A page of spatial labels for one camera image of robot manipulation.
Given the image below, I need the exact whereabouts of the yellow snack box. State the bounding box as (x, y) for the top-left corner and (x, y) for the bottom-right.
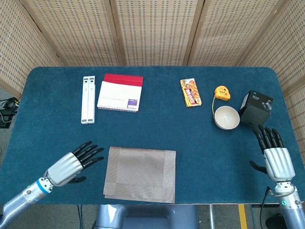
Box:
(180, 79), (203, 108)

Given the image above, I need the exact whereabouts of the white red spiral notebook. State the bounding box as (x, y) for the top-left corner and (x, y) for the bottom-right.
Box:
(96, 73), (144, 113)

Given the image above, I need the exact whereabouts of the woven bamboo folding screen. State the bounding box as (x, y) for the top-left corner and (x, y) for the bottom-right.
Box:
(0, 0), (305, 156)

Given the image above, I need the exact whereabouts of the white bowl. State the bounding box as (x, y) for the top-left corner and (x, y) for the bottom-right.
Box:
(213, 105), (240, 131)

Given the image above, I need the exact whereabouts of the metal table leg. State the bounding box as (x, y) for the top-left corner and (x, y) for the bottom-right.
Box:
(208, 204), (215, 229)

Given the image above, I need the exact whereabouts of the black shoe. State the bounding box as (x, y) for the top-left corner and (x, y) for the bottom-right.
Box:
(265, 213), (285, 229)

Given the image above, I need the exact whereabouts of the dark cable under table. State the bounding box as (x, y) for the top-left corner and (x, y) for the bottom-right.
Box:
(76, 204), (83, 229)

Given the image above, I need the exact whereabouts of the blue-gray robot torso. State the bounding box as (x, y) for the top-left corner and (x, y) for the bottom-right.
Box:
(94, 204), (198, 229)

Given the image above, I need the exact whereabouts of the black cardboard box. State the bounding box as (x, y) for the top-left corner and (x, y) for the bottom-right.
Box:
(239, 89), (274, 127)

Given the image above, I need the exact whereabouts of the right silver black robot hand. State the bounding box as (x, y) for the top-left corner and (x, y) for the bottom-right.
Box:
(249, 125), (296, 183)

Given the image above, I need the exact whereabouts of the blue felt table cover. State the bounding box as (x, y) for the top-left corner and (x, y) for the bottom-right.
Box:
(0, 66), (301, 206)

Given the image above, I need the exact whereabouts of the black cables and power gear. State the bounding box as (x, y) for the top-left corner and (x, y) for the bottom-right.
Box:
(0, 96), (21, 129)

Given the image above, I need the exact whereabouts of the gray woven placemat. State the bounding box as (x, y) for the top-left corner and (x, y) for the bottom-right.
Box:
(103, 146), (177, 204)

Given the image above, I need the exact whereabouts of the white folding stand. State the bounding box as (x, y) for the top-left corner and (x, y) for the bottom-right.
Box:
(81, 75), (96, 125)

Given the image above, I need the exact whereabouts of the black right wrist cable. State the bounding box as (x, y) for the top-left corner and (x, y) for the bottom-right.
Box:
(259, 187), (274, 229)

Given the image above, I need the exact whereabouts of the yellow tape measure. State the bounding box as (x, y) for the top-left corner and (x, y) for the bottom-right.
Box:
(211, 85), (232, 119)

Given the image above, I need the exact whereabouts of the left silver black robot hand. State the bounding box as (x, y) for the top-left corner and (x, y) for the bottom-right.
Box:
(42, 141), (105, 187)

